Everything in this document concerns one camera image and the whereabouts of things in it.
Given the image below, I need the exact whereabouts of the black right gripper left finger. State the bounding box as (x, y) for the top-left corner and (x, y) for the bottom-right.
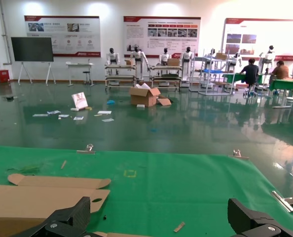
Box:
(18, 196), (91, 237)

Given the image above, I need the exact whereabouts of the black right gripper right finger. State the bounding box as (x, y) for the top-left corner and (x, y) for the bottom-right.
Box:
(227, 197), (293, 237)

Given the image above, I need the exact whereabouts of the large open cardboard box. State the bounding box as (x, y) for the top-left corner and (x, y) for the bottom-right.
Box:
(128, 82), (172, 108)

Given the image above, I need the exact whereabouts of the red box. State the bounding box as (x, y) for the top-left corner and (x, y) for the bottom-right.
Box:
(0, 69), (10, 83)

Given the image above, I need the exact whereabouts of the silver metal binder clip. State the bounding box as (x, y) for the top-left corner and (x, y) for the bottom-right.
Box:
(76, 144), (96, 156)
(271, 190), (293, 213)
(228, 149), (250, 160)

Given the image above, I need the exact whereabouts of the green clear plastic scrap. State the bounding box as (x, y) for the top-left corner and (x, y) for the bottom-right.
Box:
(7, 165), (41, 175)

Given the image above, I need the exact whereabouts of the green table cloth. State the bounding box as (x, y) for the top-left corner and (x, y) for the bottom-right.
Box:
(0, 145), (293, 237)

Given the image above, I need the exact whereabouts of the white paper bag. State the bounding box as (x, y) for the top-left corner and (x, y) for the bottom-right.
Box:
(71, 92), (88, 111)

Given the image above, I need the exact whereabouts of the wheeled office chair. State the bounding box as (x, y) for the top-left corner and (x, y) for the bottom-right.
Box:
(243, 83), (258, 99)

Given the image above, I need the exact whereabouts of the green covered table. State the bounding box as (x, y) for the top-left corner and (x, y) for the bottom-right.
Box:
(269, 78), (293, 109)
(222, 73), (263, 86)

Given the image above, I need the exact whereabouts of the black stool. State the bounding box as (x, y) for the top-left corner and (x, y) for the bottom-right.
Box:
(83, 71), (95, 86)

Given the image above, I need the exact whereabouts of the seated person dark shirt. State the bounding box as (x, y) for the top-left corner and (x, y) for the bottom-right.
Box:
(240, 58), (260, 92)

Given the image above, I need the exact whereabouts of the white desk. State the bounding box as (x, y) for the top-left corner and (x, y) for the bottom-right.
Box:
(65, 61), (96, 87)

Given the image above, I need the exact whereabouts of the seated person brown shirt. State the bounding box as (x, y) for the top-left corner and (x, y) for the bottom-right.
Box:
(271, 60), (290, 81)

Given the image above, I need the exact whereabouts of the white humanoid robot black head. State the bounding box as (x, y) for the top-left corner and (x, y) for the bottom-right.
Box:
(106, 47), (120, 75)
(158, 47), (172, 67)
(180, 46), (194, 82)
(130, 46), (151, 79)
(207, 48), (218, 65)
(226, 52), (242, 69)
(258, 45), (277, 75)

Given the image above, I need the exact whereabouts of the white shelving rack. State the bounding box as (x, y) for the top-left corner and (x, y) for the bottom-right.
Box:
(188, 48), (237, 96)

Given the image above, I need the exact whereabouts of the black screen on white stand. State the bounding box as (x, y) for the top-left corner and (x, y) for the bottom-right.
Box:
(10, 37), (56, 86)

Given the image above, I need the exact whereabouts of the poster board with round icons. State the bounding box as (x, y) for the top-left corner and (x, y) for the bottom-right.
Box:
(24, 15), (102, 58)

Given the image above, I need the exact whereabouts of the poster board with building photos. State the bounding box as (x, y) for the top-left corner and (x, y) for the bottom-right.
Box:
(222, 17), (293, 60)

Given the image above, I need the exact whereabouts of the poster board with photo row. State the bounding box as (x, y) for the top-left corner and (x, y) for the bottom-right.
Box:
(123, 16), (201, 58)

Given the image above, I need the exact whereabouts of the pipe frame workbench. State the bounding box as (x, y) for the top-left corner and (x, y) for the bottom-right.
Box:
(149, 65), (183, 91)
(104, 64), (138, 90)

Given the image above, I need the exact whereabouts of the white wall pipe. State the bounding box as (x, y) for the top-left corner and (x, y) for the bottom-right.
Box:
(0, 0), (13, 65)

